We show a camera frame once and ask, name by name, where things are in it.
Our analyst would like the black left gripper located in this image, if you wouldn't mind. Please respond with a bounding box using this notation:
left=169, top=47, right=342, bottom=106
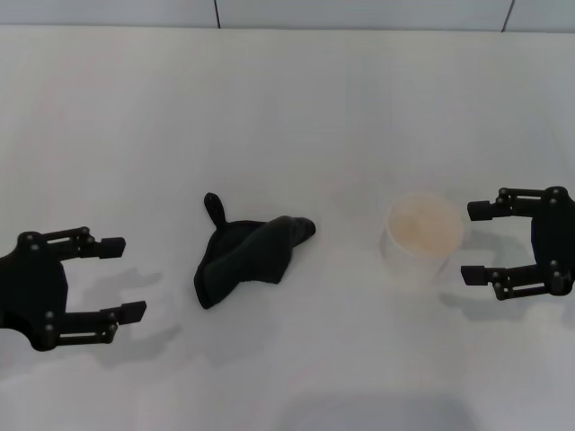
left=0, top=225, right=148, bottom=352

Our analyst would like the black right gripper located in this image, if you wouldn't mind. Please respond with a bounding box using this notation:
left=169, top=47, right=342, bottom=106
left=459, top=183, right=575, bottom=302

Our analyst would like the dark blue rag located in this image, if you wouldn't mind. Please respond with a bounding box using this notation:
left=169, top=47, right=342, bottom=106
left=193, top=191, right=318, bottom=312

